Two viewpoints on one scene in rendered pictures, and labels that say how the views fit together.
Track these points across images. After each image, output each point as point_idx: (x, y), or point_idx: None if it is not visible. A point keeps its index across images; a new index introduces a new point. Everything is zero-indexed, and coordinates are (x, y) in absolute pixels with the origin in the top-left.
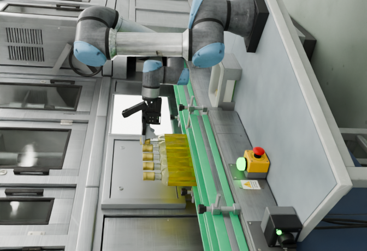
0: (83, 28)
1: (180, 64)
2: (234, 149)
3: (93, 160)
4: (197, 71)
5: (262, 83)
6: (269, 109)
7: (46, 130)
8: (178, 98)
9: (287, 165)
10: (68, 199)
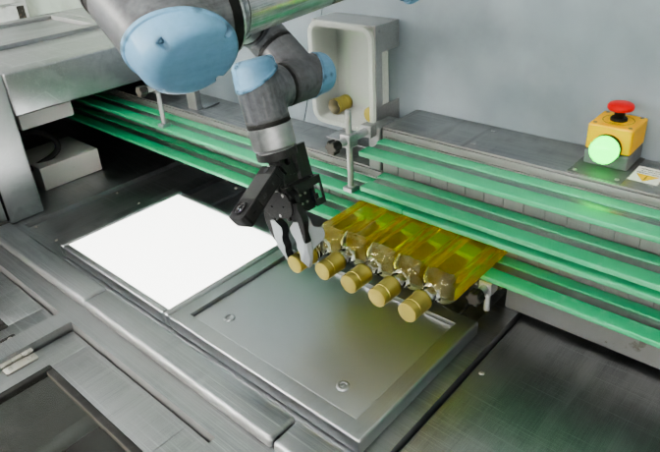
0: None
1: (302, 47)
2: (527, 149)
3: (207, 379)
4: (215, 111)
5: None
6: (583, 26)
7: None
8: (228, 173)
9: None
10: None
